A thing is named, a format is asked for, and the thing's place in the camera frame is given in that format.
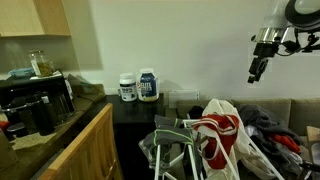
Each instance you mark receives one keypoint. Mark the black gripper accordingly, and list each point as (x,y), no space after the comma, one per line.
(265,50)

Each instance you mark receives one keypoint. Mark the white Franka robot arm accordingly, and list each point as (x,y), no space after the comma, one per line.
(276,16)

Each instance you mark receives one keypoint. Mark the wooden board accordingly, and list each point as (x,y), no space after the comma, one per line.
(314,134)

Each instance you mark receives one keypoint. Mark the grey waffle knit blanket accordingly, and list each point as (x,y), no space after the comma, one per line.
(260,118)

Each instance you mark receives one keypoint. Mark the red white-trimmed garment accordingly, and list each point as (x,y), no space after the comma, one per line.
(221,128)

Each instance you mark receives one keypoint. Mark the black garment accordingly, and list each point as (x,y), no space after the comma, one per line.
(196,112)

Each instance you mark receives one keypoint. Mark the orange red cloth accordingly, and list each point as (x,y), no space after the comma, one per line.
(286,141)

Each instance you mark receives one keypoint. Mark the white shirt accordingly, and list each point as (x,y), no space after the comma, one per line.
(258,163)

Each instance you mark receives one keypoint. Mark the black clamp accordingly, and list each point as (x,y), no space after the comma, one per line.
(310,165)

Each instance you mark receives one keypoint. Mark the white metal drying rack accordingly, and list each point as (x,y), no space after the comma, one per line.
(191,156)

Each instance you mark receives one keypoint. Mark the grey shorts with green stripe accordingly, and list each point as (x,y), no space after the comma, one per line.
(170,135)

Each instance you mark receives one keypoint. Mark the large blue-label protein tub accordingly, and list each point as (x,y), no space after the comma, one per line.
(148,86)

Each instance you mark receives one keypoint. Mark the small black-label supplement tub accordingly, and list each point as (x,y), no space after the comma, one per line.
(128,88)

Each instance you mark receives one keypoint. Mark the black side table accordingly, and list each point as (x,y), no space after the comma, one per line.
(133,113)

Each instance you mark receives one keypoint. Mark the crumpled brown bag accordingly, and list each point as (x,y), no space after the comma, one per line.
(85,88)

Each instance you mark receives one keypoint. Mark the wooden slatted chair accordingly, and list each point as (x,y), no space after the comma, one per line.
(90,150)

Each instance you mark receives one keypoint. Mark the glass carafe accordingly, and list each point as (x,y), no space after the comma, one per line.
(61,106)

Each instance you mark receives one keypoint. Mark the glass jar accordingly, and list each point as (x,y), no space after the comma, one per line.
(41,65)

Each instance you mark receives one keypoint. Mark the black coffee machine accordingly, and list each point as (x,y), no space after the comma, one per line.
(30,88)

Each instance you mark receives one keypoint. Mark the black coffee maker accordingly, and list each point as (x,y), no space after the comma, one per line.
(31,113)

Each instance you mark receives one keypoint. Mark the kitchen counter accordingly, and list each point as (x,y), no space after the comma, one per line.
(36,146)

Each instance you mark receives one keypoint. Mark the blue bowl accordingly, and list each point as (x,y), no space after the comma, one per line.
(20,72)

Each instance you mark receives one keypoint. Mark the red kitchen item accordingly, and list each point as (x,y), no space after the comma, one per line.
(4,125)

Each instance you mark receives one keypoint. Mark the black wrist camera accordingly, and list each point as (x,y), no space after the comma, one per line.
(291,45)

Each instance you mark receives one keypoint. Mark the light wood wall cabinet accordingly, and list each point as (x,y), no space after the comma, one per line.
(30,16)

